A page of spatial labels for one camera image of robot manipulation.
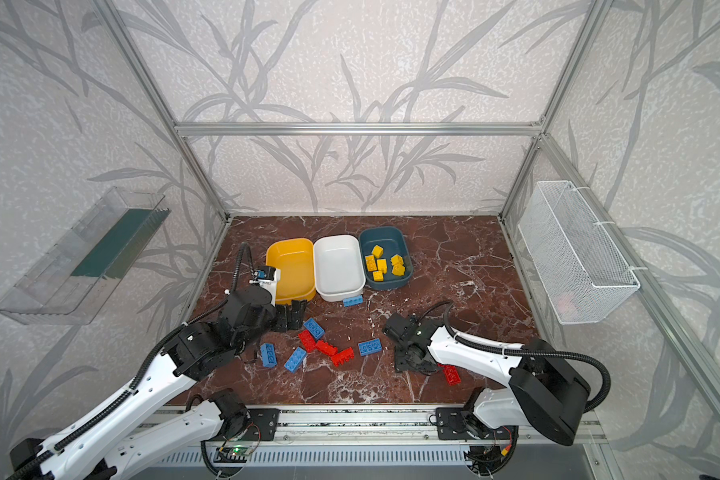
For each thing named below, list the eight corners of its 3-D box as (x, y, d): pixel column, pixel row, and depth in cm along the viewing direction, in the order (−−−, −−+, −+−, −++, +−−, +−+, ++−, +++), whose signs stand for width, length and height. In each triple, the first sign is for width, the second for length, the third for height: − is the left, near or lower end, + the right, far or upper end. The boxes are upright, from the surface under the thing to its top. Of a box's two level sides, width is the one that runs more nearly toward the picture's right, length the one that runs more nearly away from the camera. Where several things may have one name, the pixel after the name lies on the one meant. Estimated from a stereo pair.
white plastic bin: (317, 305, 98) (314, 296, 93) (317, 247, 113) (314, 236, 108) (367, 299, 99) (367, 289, 94) (360, 243, 115) (359, 231, 110)
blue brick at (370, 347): (360, 356, 87) (359, 353, 85) (358, 346, 89) (357, 343, 87) (382, 351, 88) (382, 348, 86) (380, 341, 90) (380, 338, 88)
